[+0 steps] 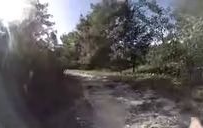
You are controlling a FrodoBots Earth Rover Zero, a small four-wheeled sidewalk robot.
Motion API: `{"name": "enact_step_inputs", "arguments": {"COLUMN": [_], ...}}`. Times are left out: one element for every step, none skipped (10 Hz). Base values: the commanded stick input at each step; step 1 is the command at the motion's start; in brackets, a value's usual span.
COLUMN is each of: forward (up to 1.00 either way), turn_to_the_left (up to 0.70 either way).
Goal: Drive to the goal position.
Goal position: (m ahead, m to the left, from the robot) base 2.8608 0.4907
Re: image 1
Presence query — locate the wood of trees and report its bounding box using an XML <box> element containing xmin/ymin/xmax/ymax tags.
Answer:
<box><xmin>60</xmin><ymin>0</ymin><xmax>203</xmax><ymax>73</ymax></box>

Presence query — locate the dirt track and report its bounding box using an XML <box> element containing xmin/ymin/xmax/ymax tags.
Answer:
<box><xmin>63</xmin><ymin>68</ymin><xmax>203</xmax><ymax>128</ymax></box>

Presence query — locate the grass patch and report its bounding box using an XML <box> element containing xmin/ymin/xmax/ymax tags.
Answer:
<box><xmin>88</xmin><ymin>67</ymin><xmax>190</xmax><ymax>88</ymax></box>

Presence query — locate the dark bush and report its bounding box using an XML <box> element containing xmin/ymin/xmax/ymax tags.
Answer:
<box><xmin>0</xmin><ymin>0</ymin><xmax>87</xmax><ymax>128</ymax></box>

